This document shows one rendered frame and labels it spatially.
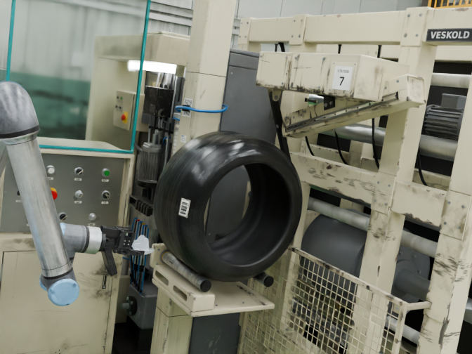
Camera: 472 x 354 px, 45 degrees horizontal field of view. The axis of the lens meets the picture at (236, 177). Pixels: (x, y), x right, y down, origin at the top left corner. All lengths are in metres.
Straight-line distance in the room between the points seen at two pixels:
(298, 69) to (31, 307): 1.47
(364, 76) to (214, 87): 0.66
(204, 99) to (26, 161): 0.90
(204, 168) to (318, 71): 0.55
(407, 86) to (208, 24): 0.83
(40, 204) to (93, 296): 1.01
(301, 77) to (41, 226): 1.08
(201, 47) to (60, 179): 0.81
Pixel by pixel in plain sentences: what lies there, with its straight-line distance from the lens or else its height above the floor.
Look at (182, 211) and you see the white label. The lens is 1.99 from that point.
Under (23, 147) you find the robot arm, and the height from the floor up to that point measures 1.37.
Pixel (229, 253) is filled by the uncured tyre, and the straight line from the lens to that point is 2.41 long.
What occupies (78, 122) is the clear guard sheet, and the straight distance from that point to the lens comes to 2.48.
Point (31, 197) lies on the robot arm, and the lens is 1.73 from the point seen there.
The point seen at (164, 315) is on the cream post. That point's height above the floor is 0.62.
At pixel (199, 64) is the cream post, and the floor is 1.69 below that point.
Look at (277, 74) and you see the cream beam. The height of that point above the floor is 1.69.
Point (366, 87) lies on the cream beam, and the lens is 2.02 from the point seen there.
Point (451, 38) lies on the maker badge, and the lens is 2.16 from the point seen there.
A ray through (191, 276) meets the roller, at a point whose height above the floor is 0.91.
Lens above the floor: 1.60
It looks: 8 degrees down
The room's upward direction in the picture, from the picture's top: 8 degrees clockwise
